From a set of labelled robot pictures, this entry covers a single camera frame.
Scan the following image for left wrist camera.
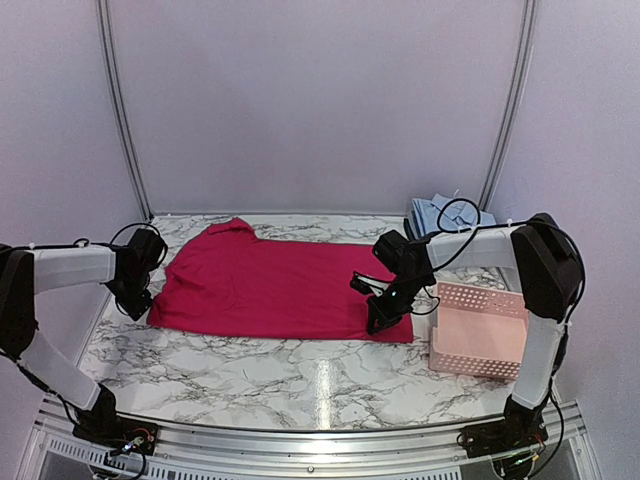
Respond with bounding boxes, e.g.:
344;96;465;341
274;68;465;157
126;226;168;273

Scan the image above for aluminium frame post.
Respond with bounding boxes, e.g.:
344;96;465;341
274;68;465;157
479;0;539;210
95;0;154;220

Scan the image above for pink plastic laundry basket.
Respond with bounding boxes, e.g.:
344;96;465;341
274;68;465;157
428;282;528;381

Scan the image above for magenta red garment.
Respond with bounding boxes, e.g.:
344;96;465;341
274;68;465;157
147;218;414;343

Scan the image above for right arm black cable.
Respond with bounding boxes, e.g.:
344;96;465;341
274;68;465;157
409;197;589;321

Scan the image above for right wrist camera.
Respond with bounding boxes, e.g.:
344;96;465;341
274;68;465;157
350;271;389;297

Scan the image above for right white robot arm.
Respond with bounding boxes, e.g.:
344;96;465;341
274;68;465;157
351;213;586;448

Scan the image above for aluminium table front rail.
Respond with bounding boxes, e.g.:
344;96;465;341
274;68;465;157
16;398;602;479

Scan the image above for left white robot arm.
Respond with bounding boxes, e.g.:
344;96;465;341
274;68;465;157
1;240;165;445

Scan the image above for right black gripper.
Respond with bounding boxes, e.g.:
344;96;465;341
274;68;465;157
366;270;431;333

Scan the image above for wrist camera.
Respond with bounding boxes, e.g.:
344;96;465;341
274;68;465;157
350;271;389;297
126;226;168;273

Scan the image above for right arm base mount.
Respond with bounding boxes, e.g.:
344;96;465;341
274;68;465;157
456;419;549;458

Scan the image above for light blue shirt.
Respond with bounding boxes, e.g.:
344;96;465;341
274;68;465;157
407;194;496;238

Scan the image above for left aluminium frame post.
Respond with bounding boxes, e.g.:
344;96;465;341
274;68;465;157
95;0;154;220

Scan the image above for right aluminium frame post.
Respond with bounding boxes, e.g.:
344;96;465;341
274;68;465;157
479;0;539;210

